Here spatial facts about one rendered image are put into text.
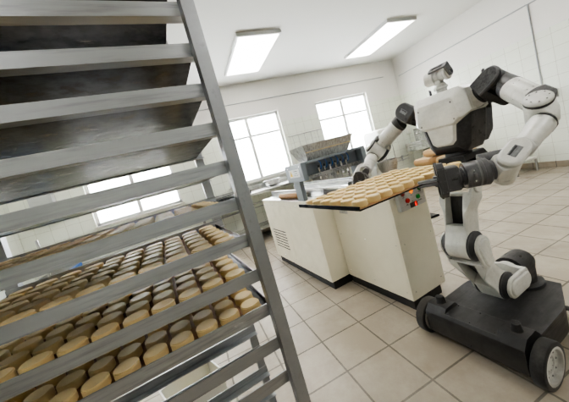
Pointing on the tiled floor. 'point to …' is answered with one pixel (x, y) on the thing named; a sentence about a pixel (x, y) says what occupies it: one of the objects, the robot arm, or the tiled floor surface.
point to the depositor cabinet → (308, 239)
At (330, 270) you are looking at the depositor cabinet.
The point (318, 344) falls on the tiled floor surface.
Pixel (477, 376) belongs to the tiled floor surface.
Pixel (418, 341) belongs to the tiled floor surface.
